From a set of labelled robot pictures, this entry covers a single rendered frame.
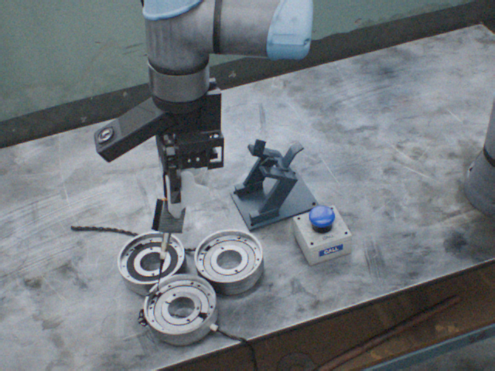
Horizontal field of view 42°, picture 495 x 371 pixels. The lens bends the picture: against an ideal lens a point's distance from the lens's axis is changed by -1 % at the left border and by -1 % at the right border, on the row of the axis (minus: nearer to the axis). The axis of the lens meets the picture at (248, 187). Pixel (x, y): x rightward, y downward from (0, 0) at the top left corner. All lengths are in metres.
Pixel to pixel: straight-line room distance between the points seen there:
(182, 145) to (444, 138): 0.57
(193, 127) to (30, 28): 1.72
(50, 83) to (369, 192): 1.74
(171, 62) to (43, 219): 0.51
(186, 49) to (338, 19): 2.10
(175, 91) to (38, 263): 0.46
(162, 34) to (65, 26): 1.79
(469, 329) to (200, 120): 0.69
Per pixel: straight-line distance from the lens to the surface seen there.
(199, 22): 0.74
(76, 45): 2.56
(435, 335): 1.26
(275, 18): 0.73
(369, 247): 1.04
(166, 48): 0.76
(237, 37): 0.74
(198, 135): 0.85
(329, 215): 0.99
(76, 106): 2.71
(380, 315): 1.27
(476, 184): 1.11
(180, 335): 0.92
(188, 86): 0.78
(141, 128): 0.83
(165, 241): 0.95
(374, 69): 1.41
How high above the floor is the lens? 1.59
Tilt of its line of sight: 44 degrees down
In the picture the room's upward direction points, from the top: 7 degrees counter-clockwise
